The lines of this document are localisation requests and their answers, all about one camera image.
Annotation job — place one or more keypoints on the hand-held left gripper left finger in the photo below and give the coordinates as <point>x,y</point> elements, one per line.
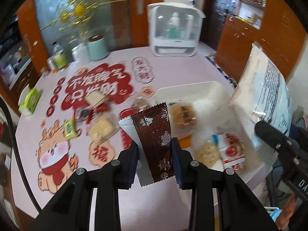
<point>133,168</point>

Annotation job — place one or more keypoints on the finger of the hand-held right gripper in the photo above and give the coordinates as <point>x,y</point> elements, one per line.
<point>272,134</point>

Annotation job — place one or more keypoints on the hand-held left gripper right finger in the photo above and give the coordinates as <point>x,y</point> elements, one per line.
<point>176,166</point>

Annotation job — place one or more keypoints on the crumbly biscuit clear packet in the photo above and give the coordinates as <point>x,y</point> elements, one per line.
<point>207,154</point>

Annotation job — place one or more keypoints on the brown snowflake packet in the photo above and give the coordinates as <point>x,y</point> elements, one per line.
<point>154,137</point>

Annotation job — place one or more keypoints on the silver foil packet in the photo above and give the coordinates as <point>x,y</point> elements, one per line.
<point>126,128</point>

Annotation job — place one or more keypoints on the red white snack packet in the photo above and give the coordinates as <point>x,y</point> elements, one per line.
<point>232,149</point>

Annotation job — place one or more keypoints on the large light blue packet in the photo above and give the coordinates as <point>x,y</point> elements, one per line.
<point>264,89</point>

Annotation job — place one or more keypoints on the egg yolk pastry packet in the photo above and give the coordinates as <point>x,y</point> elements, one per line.
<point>184,116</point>

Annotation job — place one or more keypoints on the crumbly pastry clear packet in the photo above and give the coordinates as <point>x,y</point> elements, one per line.
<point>102,126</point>

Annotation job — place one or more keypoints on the nut mix clear packet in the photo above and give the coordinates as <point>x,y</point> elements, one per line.
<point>140,103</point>

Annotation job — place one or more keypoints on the red small packet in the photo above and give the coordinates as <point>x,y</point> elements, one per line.
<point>103,108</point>

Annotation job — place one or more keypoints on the dark brown small packet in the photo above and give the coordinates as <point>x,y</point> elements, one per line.
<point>84,114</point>

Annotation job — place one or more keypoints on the white plastic bin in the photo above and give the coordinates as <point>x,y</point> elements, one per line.
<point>168,91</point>

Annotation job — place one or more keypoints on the green small packet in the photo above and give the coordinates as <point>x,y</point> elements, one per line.
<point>69,128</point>

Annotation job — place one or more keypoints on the sandwich cracker packet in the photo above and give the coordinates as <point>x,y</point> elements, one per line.
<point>96,98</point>

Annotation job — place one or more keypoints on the person's right hand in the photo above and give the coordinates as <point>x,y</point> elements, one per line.
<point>286,211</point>

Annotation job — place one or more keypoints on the row of shoes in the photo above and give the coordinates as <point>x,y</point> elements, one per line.
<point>225,73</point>

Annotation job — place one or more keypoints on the wooden cabinet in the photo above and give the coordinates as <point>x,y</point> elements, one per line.
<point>240,41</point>

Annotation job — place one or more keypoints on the white countertop storage cabinet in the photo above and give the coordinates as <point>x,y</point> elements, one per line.
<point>174,48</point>

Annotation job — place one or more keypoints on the green tissue box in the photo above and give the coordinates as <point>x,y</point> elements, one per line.
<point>30,99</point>

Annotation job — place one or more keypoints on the white squeeze bottle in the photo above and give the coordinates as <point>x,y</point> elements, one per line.
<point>83,53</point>

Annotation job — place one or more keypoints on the teal canister brown lid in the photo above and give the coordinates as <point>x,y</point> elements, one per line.
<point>96,47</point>

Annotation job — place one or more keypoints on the dark front door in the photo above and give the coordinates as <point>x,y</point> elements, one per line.
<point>221,16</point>

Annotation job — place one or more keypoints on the small glass jar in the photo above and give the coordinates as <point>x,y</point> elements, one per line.
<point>44,71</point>

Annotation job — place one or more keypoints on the glass bottle green label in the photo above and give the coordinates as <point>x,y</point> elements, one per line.
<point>59,57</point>

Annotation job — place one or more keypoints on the white bottle teal label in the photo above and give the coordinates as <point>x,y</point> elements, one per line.
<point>174,25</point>

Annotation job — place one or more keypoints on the frosted glass sliding door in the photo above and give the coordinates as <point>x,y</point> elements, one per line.
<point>108,16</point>

